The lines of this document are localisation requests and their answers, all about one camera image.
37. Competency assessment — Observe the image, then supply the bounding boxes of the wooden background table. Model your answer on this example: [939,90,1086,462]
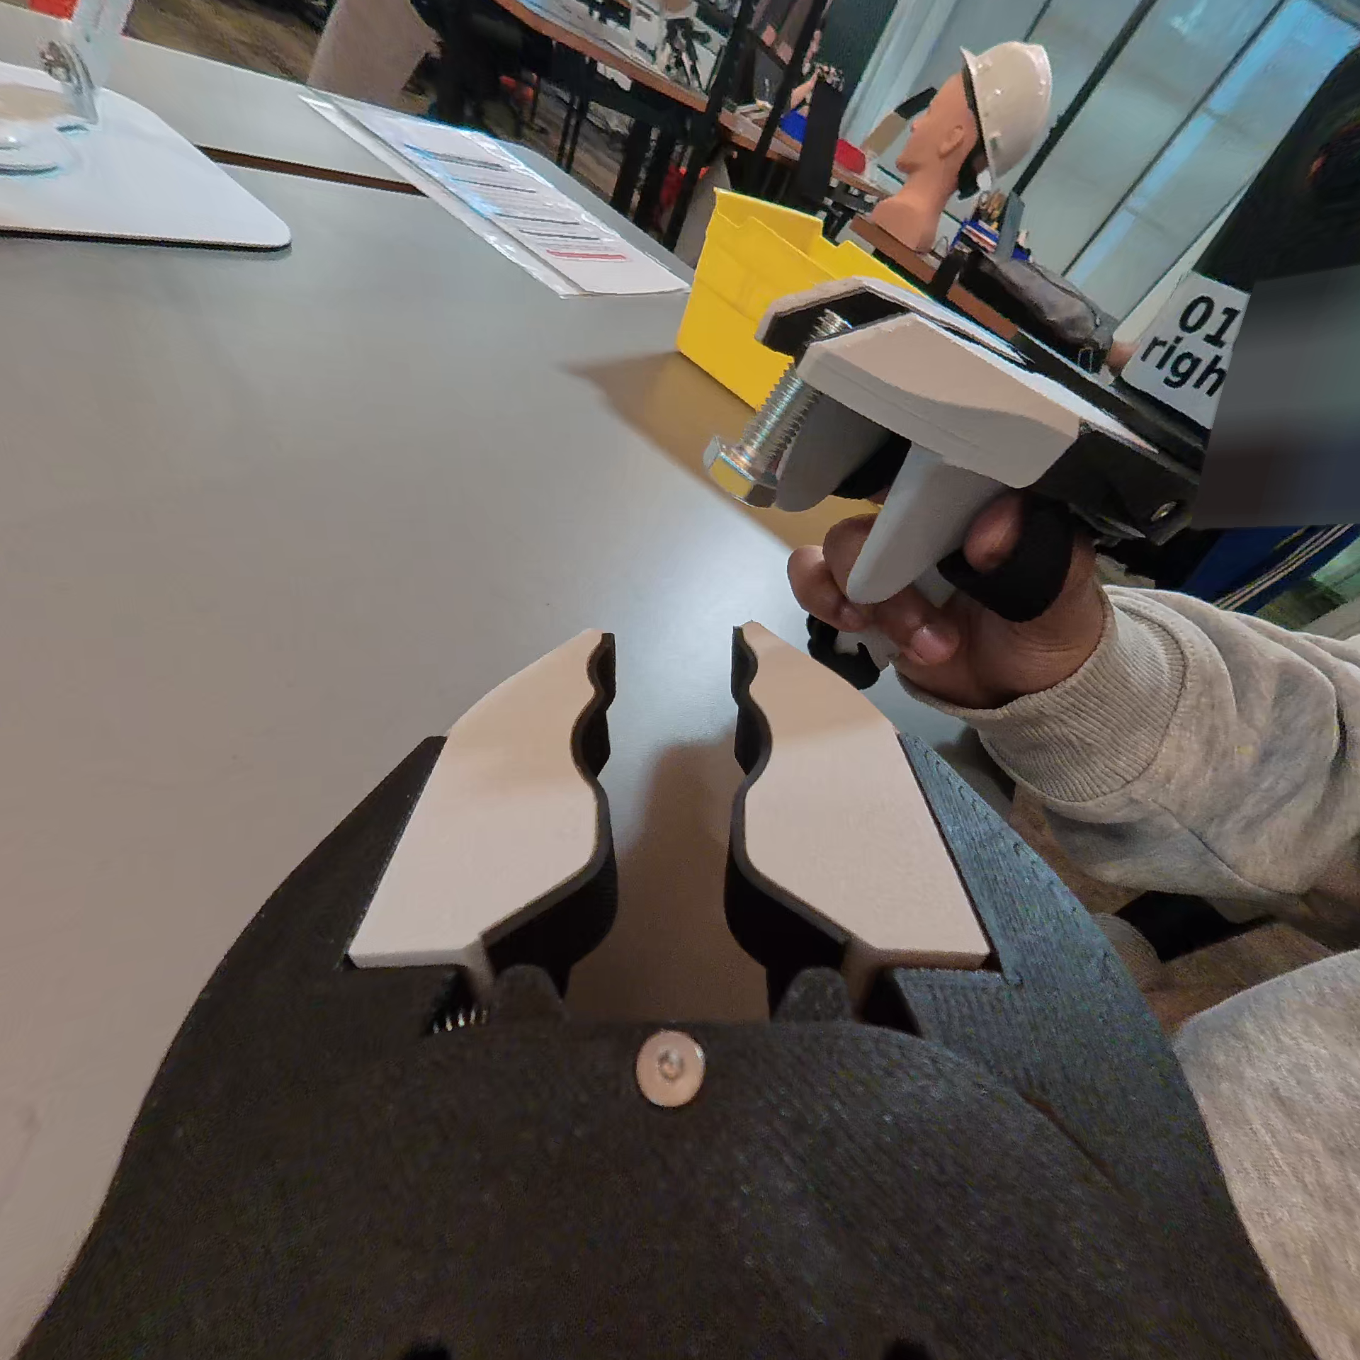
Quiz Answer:
[494,0,890,205]

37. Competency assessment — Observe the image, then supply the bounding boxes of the laminated paper sheet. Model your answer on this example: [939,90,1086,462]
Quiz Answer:
[298,92,694,300]

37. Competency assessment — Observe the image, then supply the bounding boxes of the person's right hand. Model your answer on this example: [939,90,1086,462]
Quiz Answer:
[785,490,1113,711]

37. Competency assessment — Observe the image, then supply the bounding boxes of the person's right forearm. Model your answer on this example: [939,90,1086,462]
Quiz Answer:
[901,585,1360,929]

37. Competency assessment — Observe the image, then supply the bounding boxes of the silver hex bolt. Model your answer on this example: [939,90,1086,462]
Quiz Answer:
[701,373,824,510]

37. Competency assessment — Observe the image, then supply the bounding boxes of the person's grey sweater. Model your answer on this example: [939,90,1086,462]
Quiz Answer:
[1166,951,1360,1360]

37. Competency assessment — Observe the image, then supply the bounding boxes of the yellow plastic bin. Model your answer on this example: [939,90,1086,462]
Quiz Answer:
[675,188,928,415]

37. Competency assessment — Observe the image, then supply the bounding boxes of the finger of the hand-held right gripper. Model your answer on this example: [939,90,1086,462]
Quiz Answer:
[778,315,1088,514]
[755,279,1031,370]

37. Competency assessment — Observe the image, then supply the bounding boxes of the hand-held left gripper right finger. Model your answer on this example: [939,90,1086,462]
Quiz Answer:
[725,621,997,1006]

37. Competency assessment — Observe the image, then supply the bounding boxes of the white hard hat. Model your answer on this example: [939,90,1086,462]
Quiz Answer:
[958,42,1054,190]

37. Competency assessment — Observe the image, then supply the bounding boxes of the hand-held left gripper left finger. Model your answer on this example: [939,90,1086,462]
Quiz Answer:
[346,628,619,1002]

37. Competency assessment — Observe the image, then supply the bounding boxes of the grey desk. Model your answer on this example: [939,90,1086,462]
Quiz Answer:
[0,30,1022,1360]

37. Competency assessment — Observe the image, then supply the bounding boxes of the dark grey bag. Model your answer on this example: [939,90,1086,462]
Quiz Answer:
[960,253,1117,354]

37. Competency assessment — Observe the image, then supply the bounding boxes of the mannequin head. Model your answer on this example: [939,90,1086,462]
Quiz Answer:
[894,73,986,260]

